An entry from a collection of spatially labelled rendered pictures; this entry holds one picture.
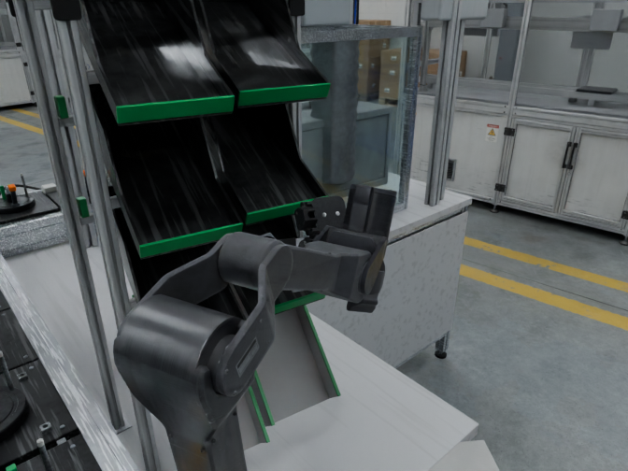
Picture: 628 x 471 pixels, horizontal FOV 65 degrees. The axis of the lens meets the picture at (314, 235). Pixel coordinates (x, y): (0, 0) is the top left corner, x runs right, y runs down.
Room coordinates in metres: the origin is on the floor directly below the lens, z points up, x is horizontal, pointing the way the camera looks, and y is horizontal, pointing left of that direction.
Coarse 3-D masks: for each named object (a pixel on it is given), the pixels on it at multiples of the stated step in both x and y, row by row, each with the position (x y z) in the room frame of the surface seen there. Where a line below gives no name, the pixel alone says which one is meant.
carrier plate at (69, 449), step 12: (60, 444) 0.59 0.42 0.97; (72, 444) 0.59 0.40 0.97; (84, 444) 0.59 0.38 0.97; (36, 456) 0.56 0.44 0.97; (60, 456) 0.56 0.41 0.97; (72, 456) 0.56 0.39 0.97; (84, 456) 0.56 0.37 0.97; (24, 468) 0.54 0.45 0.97; (36, 468) 0.54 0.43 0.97; (60, 468) 0.54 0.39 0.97; (72, 468) 0.54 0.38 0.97; (84, 468) 0.54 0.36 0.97; (96, 468) 0.54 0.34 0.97
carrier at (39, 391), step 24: (0, 360) 0.69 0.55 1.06; (0, 384) 0.73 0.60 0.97; (24, 384) 0.73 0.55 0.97; (48, 384) 0.73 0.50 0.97; (0, 408) 0.65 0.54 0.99; (24, 408) 0.65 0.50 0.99; (48, 408) 0.67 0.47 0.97; (0, 432) 0.60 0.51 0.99; (24, 432) 0.61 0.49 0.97; (72, 432) 0.62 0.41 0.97; (0, 456) 0.56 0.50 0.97; (24, 456) 0.57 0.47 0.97
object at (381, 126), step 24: (312, 48) 1.57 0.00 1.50; (360, 48) 1.70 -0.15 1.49; (384, 48) 1.78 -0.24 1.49; (408, 48) 1.86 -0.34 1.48; (360, 72) 1.70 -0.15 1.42; (384, 72) 1.78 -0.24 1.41; (408, 72) 1.87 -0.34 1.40; (360, 96) 1.71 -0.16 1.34; (384, 96) 1.79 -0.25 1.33; (408, 96) 1.88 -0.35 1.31; (312, 120) 1.57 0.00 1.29; (360, 120) 1.71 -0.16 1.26; (384, 120) 1.79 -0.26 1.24; (312, 144) 1.57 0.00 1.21; (360, 144) 1.71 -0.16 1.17; (384, 144) 1.80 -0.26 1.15; (312, 168) 1.57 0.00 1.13; (360, 168) 1.72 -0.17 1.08; (384, 168) 1.80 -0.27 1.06; (336, 192) 1.64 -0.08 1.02
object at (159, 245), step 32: (96, 96) 0.73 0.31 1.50; (128, 128) 0.74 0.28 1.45; (160, 128) 0.76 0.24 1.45; (192, 128) 0.72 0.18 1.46; (128, 160) 0.68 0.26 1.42; (160, 160) 0.69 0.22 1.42; (192, 160) 0.71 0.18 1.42; (128, 192) 0.62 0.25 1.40; (160, 192) 0.63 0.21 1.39; (192, 192) 0.64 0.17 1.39; (224, 192) 0.63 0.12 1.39; (128, 224) 0.56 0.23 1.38; (160, 224) 0.58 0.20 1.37; (192, 224) 0.59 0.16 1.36; (224, 224) 0.60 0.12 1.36
